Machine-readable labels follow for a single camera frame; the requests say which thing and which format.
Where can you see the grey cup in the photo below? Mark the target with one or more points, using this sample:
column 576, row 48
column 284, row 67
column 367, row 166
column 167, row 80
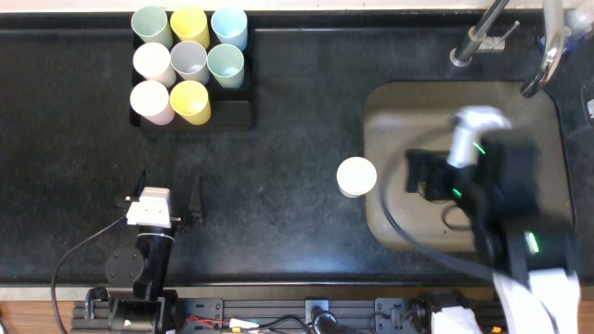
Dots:
column 189, row 59

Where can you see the black tray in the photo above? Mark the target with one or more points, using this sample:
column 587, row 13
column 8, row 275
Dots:
column 232, row 113

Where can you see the steel tap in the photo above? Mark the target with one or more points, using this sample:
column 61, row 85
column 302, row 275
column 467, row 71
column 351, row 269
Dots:
column 468, row 46

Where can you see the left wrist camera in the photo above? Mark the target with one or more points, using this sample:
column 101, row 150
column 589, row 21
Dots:
column 149, row 209

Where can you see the blue cup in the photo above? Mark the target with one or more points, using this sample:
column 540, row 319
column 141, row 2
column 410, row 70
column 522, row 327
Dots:
column 229, row 26

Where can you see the steel sink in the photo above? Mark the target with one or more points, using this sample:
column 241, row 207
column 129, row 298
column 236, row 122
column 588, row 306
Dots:
column 394, row 120

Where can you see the blue soap bottle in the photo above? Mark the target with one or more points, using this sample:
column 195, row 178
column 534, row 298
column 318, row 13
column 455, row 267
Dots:
column 577, row 23

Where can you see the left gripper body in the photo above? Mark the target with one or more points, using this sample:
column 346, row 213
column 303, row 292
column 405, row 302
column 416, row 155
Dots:
column 183, row 222

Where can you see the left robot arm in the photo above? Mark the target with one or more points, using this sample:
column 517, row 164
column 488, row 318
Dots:
column 155, row 260

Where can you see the yellow cup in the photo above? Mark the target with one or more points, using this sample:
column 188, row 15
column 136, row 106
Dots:
column 190, row 99
column 189, row 24

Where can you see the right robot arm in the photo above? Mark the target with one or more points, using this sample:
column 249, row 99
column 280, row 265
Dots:
column 510, row 195

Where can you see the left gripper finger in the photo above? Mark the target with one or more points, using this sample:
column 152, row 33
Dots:
column 197, row 199
column 141, row 183

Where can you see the pink cup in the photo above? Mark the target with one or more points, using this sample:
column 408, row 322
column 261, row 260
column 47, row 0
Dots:
column 149, row 98
column 152, row 61

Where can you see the white cup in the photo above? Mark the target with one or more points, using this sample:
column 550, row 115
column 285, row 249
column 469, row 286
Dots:
column 356, row 176

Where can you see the green cup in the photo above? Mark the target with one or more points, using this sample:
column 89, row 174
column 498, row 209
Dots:
column 151, row 24
column 226, row 64

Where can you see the mounting rail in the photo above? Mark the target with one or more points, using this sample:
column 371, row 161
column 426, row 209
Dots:
column 269, row 311

